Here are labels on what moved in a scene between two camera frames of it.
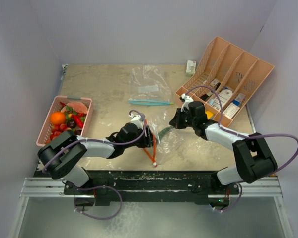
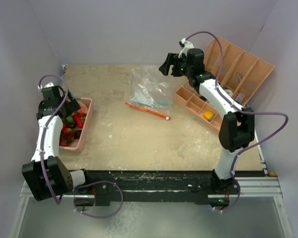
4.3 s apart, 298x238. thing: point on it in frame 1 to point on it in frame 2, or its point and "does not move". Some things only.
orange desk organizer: (228, 81) does not move
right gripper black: (176, 122) to (173, 59)
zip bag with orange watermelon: (171, 146) to (155, 99)
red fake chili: (79, 121) does not move
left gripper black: (147, 141) to (72, 106)
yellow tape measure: (209, 114) does not move
